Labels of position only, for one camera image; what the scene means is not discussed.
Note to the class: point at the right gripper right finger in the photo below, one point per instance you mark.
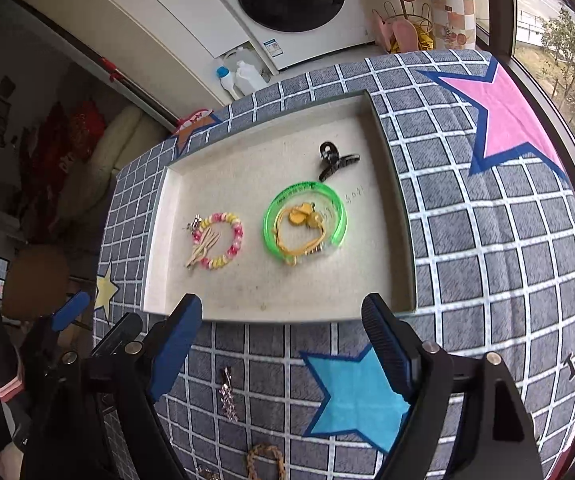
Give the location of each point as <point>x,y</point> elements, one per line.
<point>495,437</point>

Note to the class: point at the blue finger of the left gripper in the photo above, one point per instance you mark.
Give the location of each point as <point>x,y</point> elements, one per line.
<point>71,310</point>
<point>126,330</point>

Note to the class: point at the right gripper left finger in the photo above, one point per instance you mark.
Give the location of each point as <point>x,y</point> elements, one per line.
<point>129,383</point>

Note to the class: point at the green translucent bangle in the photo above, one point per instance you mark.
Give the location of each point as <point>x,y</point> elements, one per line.
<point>302,220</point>

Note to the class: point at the black claw hair clip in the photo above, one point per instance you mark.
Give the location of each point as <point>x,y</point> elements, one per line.
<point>332,161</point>

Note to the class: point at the wooden chair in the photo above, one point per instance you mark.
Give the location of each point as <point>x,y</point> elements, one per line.
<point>36,283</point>

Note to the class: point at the beige sofa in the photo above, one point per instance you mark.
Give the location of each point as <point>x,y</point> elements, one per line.
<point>131,134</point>

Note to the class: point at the green shallow tray box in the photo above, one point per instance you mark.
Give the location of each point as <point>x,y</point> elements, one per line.
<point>230,183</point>

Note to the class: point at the blue cap detergent bottle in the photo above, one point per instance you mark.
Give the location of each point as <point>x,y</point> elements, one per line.
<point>228,82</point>

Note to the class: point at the white plastic bottle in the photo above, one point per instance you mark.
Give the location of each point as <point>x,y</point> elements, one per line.
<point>248,79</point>

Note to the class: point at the lower white washing machine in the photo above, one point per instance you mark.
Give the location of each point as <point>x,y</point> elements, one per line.
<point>291,32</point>

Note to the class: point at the metal slipper rack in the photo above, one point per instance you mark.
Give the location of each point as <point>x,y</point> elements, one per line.
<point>402,31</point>

